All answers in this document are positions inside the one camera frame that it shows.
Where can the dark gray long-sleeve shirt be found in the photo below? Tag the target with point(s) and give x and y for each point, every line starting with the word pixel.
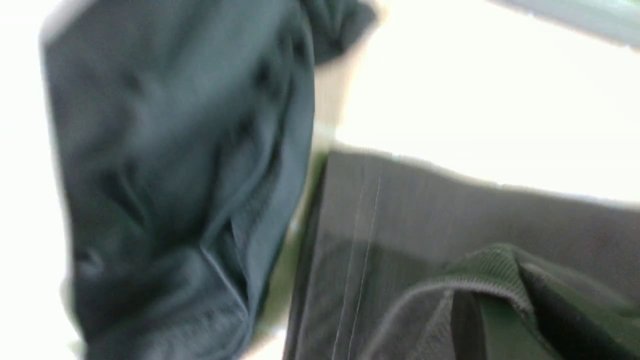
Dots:
pixel 404 261

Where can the dark teal crumpled garment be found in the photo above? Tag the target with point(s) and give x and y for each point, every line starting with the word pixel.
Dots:
pixel 184 130

